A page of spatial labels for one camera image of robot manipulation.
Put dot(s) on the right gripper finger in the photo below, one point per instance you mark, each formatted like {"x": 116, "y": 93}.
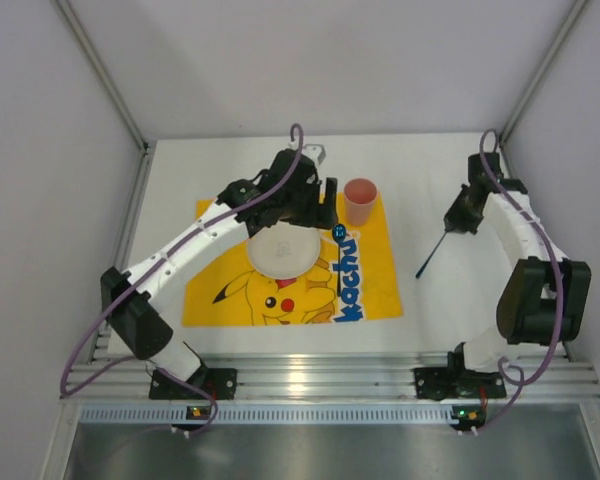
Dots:
{"x": 451, "y": 216}
{"x": 469, "y": 221}

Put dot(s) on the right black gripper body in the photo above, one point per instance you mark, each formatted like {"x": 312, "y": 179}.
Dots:
{"x": 458, "y": 216}

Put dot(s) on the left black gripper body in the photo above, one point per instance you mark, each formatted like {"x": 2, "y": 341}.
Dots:
{"x": 315, "y": 206}

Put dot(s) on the blue metallic spoon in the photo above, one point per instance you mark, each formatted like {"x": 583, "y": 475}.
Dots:
{"x": 339, "y": 234}

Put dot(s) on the blue metallic fork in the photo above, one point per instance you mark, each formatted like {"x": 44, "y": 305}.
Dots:
{"x": 428, "y": 259}

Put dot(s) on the orange plastic cup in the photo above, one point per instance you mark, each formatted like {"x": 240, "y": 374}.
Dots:
{"x": 359, "y": 197}

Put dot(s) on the cream round plate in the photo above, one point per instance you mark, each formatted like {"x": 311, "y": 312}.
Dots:
{"x": 284, "y": 251}

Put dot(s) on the yellow Pikachu cloth placemat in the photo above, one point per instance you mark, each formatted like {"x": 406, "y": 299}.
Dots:
{"x": 231, "y": 293}

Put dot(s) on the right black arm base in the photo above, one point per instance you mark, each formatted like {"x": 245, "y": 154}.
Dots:
{"x": 442, "y": 383}

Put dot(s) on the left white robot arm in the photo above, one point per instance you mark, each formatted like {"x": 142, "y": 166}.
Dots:
{"x": 133, "y": 301}

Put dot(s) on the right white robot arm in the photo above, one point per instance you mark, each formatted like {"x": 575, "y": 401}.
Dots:
{"x": 545, "y": 296}

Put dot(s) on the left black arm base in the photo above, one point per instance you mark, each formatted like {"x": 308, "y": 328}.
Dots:
{"x": 219, "y": 383}

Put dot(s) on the aluminium mounting rail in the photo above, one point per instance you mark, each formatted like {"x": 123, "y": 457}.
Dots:
{"x": 333, "y": 377}

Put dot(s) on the white slotted cable duct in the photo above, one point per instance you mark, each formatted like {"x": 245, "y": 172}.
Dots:
{"x": 271, "y": 414}

